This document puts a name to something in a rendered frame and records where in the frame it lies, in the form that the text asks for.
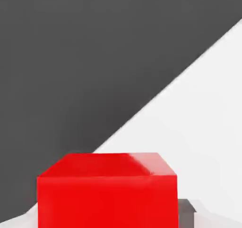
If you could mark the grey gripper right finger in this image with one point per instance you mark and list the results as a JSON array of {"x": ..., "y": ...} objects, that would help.
[{"x": 186, "y": 217}]

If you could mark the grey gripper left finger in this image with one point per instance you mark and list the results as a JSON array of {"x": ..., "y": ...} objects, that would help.
[{"x": 26, "y": 220}]

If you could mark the small red cube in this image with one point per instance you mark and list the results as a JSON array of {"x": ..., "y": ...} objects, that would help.
[{"x": 107, "y": 199}]

